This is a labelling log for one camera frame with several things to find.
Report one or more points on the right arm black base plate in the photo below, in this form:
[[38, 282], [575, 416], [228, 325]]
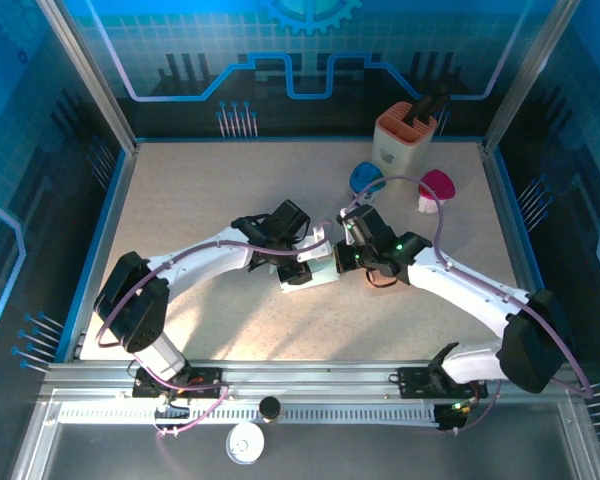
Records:
[[415, 382]]

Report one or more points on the white round lid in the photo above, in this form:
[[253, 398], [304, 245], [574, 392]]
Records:
[[245, 442]]

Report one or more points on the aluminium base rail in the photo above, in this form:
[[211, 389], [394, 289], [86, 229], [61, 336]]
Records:
[[305, 380]]

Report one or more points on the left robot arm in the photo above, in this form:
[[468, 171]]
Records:
[[205, 260]]

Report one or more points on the aluminium frame post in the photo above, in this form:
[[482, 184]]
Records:
[[525, 75], [90, 75]]

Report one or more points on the beige knife block orange top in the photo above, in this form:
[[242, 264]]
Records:
[[405, 145]]

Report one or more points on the white cup with blue lid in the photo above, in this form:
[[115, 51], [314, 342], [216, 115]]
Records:
[[365, 172]]

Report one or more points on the white cup with pink lid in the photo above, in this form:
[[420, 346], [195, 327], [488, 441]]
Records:
[[437, 181]]

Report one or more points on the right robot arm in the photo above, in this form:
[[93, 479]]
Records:
[[455, 285]]

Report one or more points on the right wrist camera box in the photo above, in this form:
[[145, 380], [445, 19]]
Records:
[[343, 216]]

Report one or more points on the small circuit board with LEDs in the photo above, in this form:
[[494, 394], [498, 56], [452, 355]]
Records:
[[455, 407]]

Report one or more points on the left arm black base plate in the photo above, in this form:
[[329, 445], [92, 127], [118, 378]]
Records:
[[205, 380]]

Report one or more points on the light blue paper box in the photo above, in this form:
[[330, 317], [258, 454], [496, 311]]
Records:
[[325, 277]]

